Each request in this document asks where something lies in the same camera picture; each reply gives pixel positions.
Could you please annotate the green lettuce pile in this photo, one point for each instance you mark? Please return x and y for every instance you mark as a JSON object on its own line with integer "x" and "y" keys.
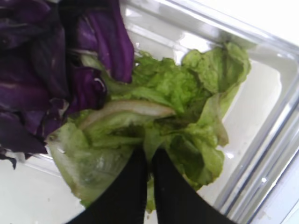
{"x": 175, "y": 107}

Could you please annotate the clear plastic container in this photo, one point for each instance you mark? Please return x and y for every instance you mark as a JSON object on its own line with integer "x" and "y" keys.
{"x": 260, "y": 180}

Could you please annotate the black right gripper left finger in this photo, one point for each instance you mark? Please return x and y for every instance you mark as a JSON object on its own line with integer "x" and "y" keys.
{"x": 124, "y": 201}

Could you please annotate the purple cabbage leaves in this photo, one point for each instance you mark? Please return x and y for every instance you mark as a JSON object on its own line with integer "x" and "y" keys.
{"x": 53, "y": 56}

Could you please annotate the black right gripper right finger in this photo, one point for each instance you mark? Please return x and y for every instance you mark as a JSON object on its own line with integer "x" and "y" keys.
{"x": 176, "y": 201}

